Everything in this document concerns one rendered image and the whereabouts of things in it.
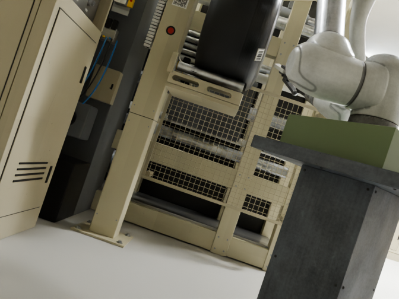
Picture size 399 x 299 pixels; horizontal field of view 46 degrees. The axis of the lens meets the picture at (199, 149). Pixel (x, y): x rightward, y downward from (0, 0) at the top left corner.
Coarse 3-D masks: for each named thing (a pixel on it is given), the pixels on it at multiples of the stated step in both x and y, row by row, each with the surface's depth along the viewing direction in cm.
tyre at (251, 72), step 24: (216, 0) 211; (240, 0) 209; (264, 0) 209; (216, 24) 210; (240, 24) 209; (264, 24) 209; (216, 48) 214; (240, 48) 212; (264, 48) 214; (216, 72) 224; (240, 72) 219
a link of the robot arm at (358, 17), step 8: (360, 0) 181; (368, 0) 180; (352, 8) 184; (360, 8) 181; (368, 8) 181; (352, 16) 183; (360, 16) 181; (368, 16) 183; (352, 24) 183; (360, 24) 182; (352, 32) 184; (360, 32) 182; (352, 40) 185; (360, 40) 184; (352, 48) 186; (360, 48) 185; (360, 56) 186
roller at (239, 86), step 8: (184, 64) 223; (184, 72) 225; (192, 72) 223; (200, 72) 222; (208, 72) 222; (208, 80) 224; (216, 80) 222; (224, 80) 222; (232, 80) 222; (232, 88) 224; (240, 88) 222
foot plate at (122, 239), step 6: (84, 222) 243; (90, 222) 246; (72, 228) 223; (78, 228) 225; (84, 228) 230; (90, 234) 223; (96, 234) 226; (120, 234) 244; (126, 234) 246; (102, 240) 223; (108, 240) 223; (114, 240) 227; (120, 240) 225; (126, 240) 235; (120, 246) 223
